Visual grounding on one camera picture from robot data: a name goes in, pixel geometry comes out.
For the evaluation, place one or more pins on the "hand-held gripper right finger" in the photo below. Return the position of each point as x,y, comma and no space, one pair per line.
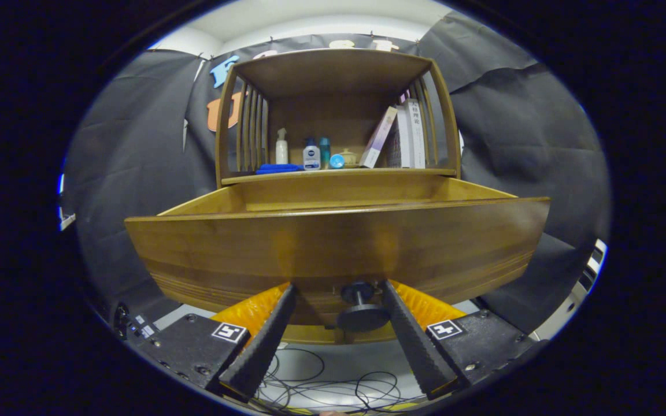
411,341

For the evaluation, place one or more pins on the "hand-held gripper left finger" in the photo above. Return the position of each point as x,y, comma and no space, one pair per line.
263,346

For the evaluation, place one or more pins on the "wooden drawer with black knob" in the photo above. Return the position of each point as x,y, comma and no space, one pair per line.
333,242

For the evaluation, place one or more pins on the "blue white tube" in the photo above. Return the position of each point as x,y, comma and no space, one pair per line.
337,161

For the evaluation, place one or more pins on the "wooden cabinet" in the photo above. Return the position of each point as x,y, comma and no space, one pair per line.
333,115

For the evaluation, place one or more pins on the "black electronic box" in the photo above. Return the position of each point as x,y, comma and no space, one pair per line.
136,329

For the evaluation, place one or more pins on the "blue folded cloth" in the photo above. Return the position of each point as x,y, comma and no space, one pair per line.
278,168

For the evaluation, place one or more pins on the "beige lidded teacup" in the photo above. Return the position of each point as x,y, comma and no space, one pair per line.
350,157

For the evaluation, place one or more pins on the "white pump bottle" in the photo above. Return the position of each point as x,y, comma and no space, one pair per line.
281,151

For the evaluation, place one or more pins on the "white lotion bottle blue cap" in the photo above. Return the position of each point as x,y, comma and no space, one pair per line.
311,156

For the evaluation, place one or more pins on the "dark patterned cover book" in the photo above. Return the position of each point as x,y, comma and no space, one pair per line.
402,138

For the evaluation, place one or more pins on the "purple white book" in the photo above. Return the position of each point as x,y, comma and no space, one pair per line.
378,138

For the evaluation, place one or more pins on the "white book black characters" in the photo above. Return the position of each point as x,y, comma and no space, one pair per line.
417,136

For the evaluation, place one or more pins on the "teal bottle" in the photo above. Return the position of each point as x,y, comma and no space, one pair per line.
325,149

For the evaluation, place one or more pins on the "black backdrop cloth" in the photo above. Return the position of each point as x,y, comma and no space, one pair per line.
136,173

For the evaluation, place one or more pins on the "white frame structure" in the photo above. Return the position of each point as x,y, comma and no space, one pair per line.
593,266

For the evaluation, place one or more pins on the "white wall shelf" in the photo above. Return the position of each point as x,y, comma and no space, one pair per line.
67,220

